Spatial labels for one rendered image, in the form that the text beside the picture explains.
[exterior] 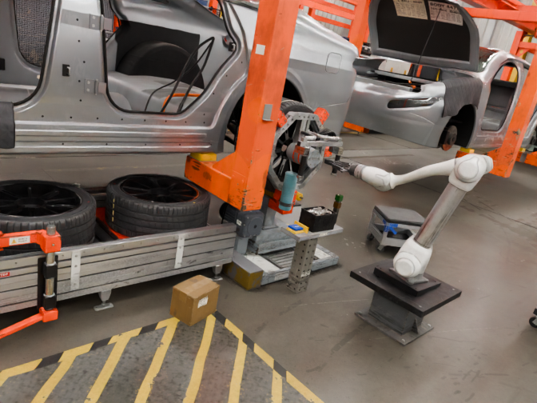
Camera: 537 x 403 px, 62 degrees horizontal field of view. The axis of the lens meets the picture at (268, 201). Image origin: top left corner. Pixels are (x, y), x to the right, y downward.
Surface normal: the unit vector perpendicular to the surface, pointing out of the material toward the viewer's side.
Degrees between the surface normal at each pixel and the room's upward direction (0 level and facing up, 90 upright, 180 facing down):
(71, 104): 92
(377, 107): 88
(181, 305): 90
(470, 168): 82
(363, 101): 87
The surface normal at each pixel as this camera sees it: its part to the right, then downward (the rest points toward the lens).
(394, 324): -0.72, 0.09
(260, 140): 0.65, 0.36
